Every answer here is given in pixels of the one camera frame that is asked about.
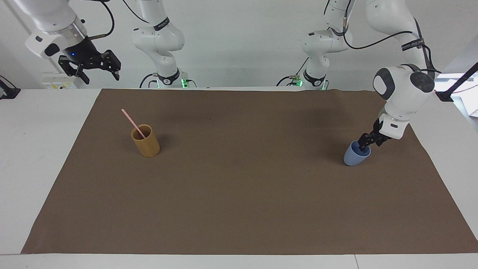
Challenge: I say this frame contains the bamboo cup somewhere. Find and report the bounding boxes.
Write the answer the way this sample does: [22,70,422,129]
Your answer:
[131,124,161,158]

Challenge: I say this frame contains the black cable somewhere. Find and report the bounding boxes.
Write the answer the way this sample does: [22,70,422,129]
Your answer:
[88,0,115,40]
[140,73,159,89]
[276,56,311,87]
[324,0,443,75]
[121,0,155,26]

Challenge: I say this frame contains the white socket box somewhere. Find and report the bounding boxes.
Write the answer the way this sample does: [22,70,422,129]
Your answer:
[42,73,77,89]

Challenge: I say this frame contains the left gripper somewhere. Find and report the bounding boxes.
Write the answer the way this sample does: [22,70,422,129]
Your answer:
[358,118,391,152]

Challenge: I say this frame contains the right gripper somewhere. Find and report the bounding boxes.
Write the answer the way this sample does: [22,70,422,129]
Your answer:
[58,36,121,85]

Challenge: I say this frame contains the pink straw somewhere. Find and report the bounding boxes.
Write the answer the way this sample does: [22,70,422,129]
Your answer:
[121,109,146,139]

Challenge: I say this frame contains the black stand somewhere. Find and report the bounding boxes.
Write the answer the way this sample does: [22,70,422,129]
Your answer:
[0,75,21,100]
[435,62,478,102]

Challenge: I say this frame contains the blue cup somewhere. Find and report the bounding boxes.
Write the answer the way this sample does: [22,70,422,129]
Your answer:
[343,140,372,167]

